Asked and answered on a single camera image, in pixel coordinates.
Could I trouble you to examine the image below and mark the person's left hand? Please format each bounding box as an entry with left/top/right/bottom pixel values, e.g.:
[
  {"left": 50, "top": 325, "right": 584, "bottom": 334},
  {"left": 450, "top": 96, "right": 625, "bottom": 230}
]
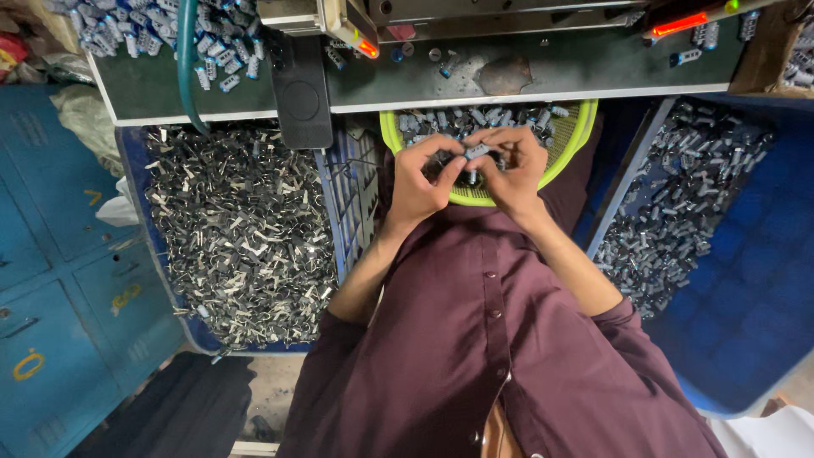
[{"left": 387, "top": 134, "right": 469, "bottom": 225}]

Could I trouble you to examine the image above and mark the person's right hand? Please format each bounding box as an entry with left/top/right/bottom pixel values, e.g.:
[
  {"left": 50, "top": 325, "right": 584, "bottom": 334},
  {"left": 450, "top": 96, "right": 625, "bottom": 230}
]
[{"left": 463, "top": 125, "right": 549, "bottom": 221}]

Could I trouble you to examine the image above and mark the lime green plastic basket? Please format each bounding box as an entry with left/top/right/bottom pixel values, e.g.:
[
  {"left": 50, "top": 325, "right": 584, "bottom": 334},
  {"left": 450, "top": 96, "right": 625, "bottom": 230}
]
[{"left": 379, "top": 98, "right": 599, "bottom": 207}]

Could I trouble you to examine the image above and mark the heap of grey parts in basket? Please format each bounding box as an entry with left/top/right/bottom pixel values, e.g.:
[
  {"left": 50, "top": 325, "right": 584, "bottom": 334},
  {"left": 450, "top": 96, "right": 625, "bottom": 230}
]
[{"left": 397, "top": 105, "right": 571, "bottom": 192}]

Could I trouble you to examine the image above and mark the blue plastic crate with clips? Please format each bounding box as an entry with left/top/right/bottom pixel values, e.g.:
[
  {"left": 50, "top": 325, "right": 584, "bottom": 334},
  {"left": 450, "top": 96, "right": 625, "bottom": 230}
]
[{"left": 116, "top": 123, "right": 384, "bottom": 355}]

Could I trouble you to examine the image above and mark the black rectangular pad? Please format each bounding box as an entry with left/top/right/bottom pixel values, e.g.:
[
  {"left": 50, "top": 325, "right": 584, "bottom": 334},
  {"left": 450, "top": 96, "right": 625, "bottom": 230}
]
[{"left": 270, "top": 33, "right": 334, "bottom": 150}]

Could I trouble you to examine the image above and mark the heap of grey cylinder parts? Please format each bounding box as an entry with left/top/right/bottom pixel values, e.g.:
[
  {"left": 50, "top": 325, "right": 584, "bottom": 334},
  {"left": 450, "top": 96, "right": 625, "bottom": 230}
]
[{"left": 594, "top": 101, "right": 777, "bottom": 320}]

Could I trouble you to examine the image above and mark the grey metal press machine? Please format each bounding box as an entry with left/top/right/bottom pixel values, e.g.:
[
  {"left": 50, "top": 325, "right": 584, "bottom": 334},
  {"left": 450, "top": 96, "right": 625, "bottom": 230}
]
[{"left": 257, "top": 0, "right": 647, "bottom": 43}]

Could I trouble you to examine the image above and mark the maroon button shirt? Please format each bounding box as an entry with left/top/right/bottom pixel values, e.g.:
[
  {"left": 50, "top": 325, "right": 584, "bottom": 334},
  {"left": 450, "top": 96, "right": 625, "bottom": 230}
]
[{"left": 276, "top": 113, "right": 730, "bottom": 458}]

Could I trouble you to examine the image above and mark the heap of black metal clips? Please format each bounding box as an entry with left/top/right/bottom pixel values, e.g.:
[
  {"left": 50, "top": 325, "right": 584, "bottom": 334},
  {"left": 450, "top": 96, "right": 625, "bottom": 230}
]
[{"left": 144, "top": 124, "right": 339, "bottom": 350}]

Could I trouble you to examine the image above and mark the red glowing light bar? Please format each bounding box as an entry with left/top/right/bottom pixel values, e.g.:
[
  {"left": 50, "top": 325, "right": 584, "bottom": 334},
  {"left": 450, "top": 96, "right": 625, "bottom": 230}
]
[{"left": 650, "top": 11, "right": 710, "bottom": 39}]

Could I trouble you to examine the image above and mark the cluster of grey cylinder parts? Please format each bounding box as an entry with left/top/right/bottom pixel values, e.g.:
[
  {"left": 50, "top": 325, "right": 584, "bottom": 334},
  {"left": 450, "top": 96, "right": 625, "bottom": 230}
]
[{"left": 691, "top": 11, "right": 761, "bottom": 52}]

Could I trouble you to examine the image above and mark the blue plastic crate with cylinders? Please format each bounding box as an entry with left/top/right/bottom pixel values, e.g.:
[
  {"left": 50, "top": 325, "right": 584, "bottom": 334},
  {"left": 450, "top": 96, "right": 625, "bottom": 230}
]
[{"left": 571, "top": 94, "right": 814, "bottom": 419}]

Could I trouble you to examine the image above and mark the brown cardboard box with parts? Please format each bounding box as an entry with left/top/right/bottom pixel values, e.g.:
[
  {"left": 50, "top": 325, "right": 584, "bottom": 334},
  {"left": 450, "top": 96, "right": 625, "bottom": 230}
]
[{"left": 729, "top": 0, "right": 814, "bottom": 100}]

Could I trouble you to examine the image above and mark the white plastic bag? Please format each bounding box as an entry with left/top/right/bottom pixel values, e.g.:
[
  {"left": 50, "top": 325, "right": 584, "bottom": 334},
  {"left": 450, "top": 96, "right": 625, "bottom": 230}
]
[{"left": 95, "top": 177, "right": 141, "bottom": 229}]

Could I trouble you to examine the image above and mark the pile of blue-grey cylinder parts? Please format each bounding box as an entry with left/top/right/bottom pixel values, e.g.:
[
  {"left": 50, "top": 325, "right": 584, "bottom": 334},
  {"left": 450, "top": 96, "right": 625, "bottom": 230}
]
[{"left": 43, "top": 0, "right": 268, "bottom": 94}]

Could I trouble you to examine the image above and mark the dark cloth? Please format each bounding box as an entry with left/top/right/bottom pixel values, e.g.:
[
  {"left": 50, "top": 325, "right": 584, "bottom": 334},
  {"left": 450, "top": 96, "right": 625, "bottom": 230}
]
[{"left": 66, "top": 352, "right": 256, "bottom": 458}]

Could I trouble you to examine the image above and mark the grey plastic bag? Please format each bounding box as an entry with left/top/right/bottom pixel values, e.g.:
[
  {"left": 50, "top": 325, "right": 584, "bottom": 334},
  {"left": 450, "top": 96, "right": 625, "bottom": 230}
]
[{"left": 50, "top": 84, "right": 125, "bottom": 178}]

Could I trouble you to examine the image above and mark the white sheet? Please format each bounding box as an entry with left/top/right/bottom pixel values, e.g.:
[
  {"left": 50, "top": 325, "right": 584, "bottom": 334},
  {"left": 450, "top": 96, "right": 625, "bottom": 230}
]
[{"left": 705, "top": 405, "right": 814, "bottom": 458}]

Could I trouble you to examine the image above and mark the blue metal locker cabinet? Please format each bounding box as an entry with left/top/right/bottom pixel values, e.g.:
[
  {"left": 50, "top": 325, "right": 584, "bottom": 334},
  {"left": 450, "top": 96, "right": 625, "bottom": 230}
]
[{"left": 0, "top": 84, "right": 187, "bottom": 458}]

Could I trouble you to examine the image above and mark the heap of bags and clutter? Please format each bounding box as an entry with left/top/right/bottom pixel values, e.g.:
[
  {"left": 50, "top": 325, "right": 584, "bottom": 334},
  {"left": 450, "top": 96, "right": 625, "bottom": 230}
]
[{"left": 0, "top": 0, "right": 95, "bottom": 85}]

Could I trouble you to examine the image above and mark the green rubber hose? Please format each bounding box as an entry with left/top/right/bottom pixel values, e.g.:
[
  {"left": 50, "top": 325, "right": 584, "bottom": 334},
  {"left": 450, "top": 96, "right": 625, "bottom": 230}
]
[{"left": 176, "top": 0, "right": 211, "bottom": 136}]

